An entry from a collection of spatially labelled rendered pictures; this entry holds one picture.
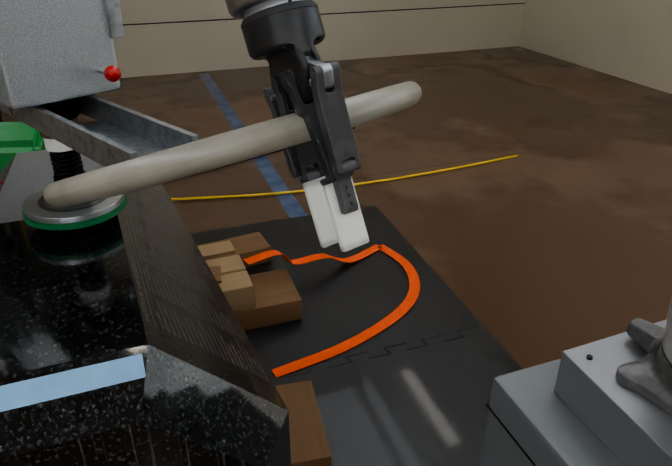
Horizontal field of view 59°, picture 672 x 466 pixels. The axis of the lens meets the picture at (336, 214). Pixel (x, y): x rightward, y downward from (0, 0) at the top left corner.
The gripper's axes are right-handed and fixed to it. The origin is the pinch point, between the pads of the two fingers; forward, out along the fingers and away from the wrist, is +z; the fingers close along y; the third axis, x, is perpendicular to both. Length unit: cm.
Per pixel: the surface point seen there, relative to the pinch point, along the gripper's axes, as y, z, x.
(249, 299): 157, 49, -29
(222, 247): 204, 35, -36
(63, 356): 50, 16, 30
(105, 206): 85, -3, 14
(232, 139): 0.1, -9.9, 7.9
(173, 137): 51, -13, 2
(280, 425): 51, 44, 0
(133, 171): 5.1, -9.6, 16.5
